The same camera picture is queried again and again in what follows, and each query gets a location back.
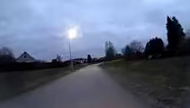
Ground street lamp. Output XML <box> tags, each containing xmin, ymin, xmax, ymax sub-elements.
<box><xmin>64</xmin><ymin>24</ymin><xmax>85</xmax><ymax>73</ymax></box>

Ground house with pale gable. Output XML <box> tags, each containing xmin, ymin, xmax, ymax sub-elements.
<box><xmin>14</xmin><ymin>50</ymin><xmax>37</xmax><ymax>65</ymax></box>

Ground bare tree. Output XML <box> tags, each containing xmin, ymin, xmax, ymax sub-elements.
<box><xmin>128</xmin><ymin>39</ymin><xmax>146</xmax><ymax>57</ymax></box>
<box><xmin>0</xmin><ymin>46</ymin><xmax>16</xmax><ymax>64</ymax></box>

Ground grass field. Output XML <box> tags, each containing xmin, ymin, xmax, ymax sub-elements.
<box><xmin>98</xmin><ymin>52</ymin><xmax>190</xmax><ymax>108</ymax></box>

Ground slender tree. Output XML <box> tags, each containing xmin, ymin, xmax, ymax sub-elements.
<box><xmin>103</xmin><ymin>40</ymin><xmax>118</xmax><ymax>61</ymax></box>

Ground dark hedge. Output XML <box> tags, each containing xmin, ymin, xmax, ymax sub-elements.
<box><xmin>0</xmin><ymin>56</ymin><xmax>70</xmax><ymax>74</ymax></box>

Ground grass verge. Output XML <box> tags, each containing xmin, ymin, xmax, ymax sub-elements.
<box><xmin>0</xmin><ymin>63</ymin><xmax>89</xmax><ymax>105</ymax></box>

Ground grey asphalt path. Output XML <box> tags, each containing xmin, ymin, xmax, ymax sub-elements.
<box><xmin>0</xmin><ymin>58</ymin><xmax>156</xmax><ymax>108</ymax></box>

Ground tall dark conifer trees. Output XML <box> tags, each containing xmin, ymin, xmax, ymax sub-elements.
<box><xmin>164</xmin><ymin>13</ymin><xmax>188</xmax><ymax>54</ymax></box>

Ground small dark tree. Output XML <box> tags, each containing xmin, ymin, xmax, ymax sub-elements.
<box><xmin>86</xmin><ymin>53</ymin><xmax>93</xmax><ymax>64</ymax></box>

